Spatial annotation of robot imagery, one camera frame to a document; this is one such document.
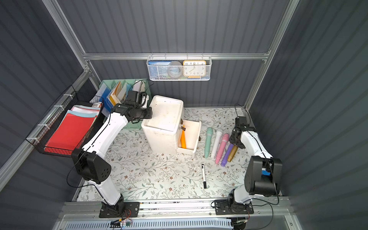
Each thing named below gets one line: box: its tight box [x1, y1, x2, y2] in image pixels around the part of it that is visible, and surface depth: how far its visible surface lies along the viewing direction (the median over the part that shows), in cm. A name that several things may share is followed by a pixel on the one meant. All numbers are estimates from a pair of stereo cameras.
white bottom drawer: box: [177, 119, 202, 157], surface depth 99 cm
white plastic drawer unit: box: [141, 95, 184, 154], surface depth 84 cm
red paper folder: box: [45, 113, 96, 151], surface depth 72 cm
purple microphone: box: [220, 143, 234, 168], surface depth 92 cm
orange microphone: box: [181, 125, 187, 150], surface depth 98 cm
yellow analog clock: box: [182, 59, 207, 79], surface depth 90 cm
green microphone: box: [205, 127, 214, 159], surface depth 98 cm
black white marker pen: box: [201, 163, 207, 190], surface depth 84 cm
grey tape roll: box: [167, 60, 183, 79], surface depth 89 cm
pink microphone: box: [215, 133, 230, 165], surface depth 96 cm
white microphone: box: [210, 128, 223, 160], surface depth 98 cm
